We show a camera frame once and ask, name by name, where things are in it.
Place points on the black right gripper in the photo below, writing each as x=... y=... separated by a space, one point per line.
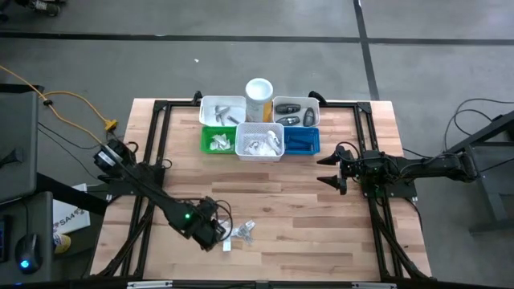
x=353 y=168

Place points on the grey side desk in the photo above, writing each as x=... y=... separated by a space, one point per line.
x=20 y=140

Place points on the white cardboard box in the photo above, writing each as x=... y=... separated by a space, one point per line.
x=70 y=208

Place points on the white solid plastic bin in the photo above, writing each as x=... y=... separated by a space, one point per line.
x=297 y=100
x=209 y=104

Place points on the green plastic basket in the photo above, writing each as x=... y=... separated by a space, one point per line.
x=205 y=140

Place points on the blue plastic basket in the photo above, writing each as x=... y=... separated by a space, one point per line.
x=301 y=130

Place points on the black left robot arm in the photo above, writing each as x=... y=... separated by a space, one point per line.
x=152 y=188

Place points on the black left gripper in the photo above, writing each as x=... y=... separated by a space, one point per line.
x=210 y=234

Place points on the printed bandage packet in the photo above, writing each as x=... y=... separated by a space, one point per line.
x=245 y=232

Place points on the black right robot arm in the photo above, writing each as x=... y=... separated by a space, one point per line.
x=425 y=166

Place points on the large clear bag white contents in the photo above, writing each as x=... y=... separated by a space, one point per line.
x=274 y=142

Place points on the white translucent plastic bag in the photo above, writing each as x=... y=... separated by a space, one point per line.
x=255 y=147

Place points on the grey slim toiletry item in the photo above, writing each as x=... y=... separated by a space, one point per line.
x=220 y=119
x=222 y=111
x=233 y=119

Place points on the yellow plug connector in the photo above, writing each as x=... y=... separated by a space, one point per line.
x=111 y=125

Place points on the yellow and white cup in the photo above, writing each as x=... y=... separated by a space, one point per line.
x=62 y=243

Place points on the black oblong toiletry item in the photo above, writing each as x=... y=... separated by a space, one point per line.
x=287 y=108
x=287 y=120
x=308 y=117

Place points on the small printed packet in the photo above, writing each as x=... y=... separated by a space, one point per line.
x=215 y=143

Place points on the black metal stand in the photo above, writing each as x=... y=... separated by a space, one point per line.
x=494 y=132

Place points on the black computer mouse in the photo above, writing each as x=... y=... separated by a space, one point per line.
x=28 y=253

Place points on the black table frame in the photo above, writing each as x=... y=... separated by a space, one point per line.
x=158 y=132

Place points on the silver aluminium bracket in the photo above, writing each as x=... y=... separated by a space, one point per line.
x=373 y=285
x=149 y=284

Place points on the white perforated plastic basket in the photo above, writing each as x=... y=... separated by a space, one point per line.
x=241 y=140

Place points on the white canister yellow label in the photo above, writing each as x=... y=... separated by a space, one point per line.
x=259 y=96

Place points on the white paper packet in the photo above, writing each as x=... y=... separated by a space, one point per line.
x=221 y=140
x=227 y=246
x=227 y=147

